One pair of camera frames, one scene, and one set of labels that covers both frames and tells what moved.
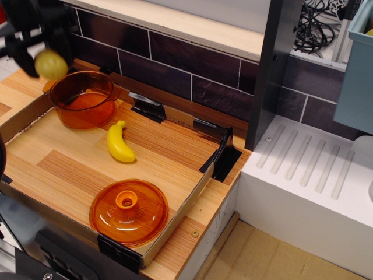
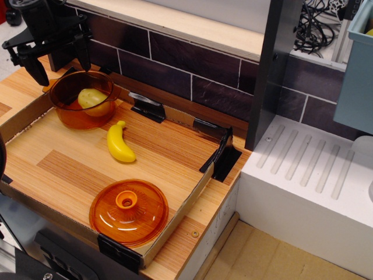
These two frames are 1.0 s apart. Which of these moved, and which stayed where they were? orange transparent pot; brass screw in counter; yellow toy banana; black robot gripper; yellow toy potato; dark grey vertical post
Moved: black robot gripper; yellow toy potato
Stayed: brass screw in counter; dark grey vertical post; orange transparent pot; yellow toy banana
